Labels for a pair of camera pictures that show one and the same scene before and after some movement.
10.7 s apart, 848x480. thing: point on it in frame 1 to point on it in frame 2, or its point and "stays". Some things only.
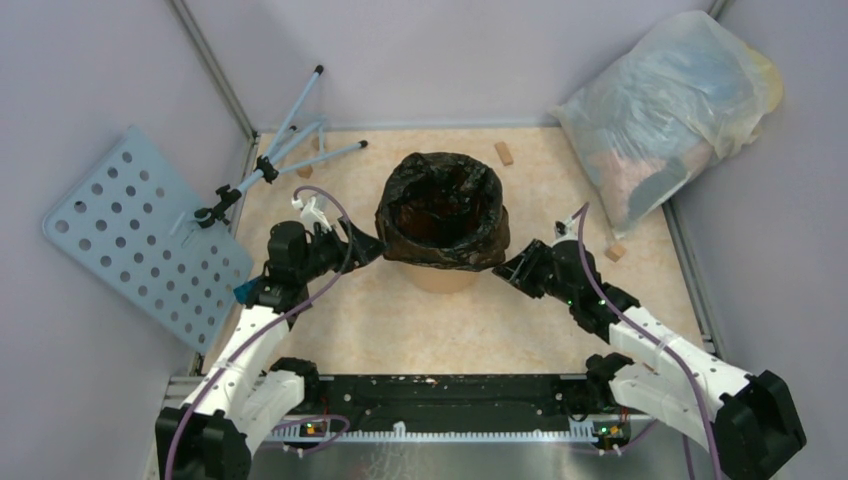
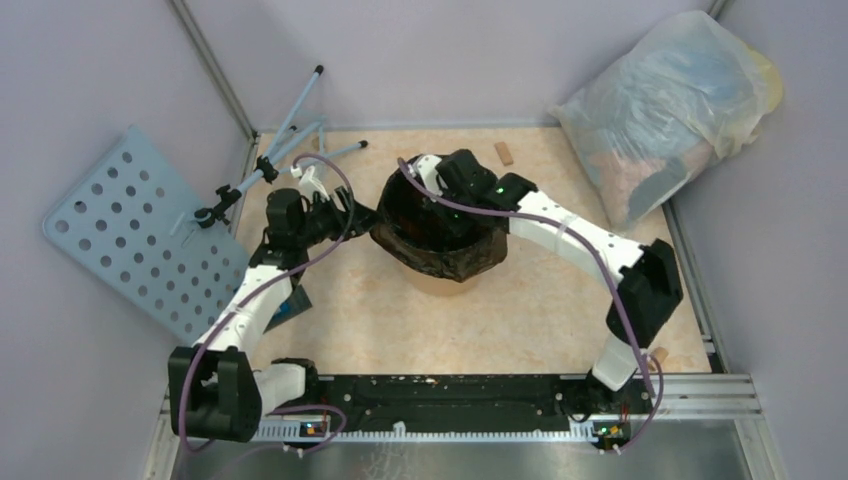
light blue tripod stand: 278,158 stays
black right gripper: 520,268 to 456,229
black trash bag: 443,211 stays
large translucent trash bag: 663,112 stays
